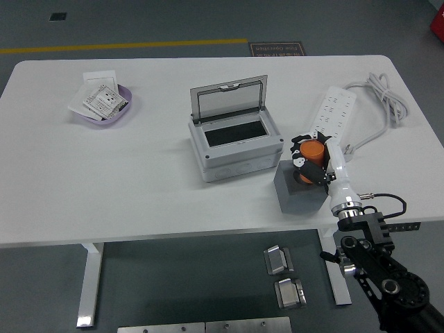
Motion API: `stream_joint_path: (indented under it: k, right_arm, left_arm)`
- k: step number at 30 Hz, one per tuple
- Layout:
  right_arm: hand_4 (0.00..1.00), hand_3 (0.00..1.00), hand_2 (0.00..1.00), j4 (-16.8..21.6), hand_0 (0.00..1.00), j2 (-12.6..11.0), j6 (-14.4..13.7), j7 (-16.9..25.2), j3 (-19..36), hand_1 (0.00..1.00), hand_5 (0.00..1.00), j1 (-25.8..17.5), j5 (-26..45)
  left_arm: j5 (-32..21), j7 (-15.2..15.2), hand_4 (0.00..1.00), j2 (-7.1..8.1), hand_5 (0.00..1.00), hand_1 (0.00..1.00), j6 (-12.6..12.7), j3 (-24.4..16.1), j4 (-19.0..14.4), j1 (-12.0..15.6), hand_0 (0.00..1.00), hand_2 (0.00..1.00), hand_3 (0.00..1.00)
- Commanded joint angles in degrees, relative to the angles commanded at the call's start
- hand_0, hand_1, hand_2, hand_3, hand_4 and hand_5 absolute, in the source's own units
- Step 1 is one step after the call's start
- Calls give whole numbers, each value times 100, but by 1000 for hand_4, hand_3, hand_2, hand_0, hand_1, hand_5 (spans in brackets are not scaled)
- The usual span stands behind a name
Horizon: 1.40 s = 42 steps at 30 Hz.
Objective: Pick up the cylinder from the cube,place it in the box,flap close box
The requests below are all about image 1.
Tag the black table control panel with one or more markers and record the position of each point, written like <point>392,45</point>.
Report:
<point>404,227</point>

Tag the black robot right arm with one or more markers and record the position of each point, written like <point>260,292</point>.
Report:
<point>378,263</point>

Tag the purple plastic tray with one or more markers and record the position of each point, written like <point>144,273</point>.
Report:
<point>127,98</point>

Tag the white power strip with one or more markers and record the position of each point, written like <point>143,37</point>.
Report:
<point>336,104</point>

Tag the red box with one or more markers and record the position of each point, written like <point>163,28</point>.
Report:
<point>437,27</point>

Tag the grey junction box with lid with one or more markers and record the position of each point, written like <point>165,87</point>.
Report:
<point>239,156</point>

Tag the grey cube with round hole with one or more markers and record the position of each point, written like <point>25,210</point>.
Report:
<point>301,203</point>

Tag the grey metal plate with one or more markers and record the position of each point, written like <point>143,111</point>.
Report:
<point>248,326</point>
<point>159,328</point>

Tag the orange cylinder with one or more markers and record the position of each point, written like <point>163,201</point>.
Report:
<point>312,152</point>

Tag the white switch plate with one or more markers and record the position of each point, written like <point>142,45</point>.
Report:
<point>100,78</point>

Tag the dark floor sign with text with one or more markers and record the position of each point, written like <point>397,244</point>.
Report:
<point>277,49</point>

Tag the silver metal block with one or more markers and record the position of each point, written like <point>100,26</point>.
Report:
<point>277,260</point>
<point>289,294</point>

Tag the white table leg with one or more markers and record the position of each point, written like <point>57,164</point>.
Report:
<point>340,292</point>
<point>90,288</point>

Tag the white flat packet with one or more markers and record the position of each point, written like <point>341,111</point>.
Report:
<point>78,102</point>

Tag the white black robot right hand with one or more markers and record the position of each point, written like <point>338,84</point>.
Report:
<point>341,180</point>

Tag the white socket panel with print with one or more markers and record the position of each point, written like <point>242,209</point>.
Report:
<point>104,100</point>

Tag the black floor hatch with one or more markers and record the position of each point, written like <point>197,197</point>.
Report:
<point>57,16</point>

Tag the yellow floor tape line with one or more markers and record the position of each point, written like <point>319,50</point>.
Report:
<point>121,45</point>

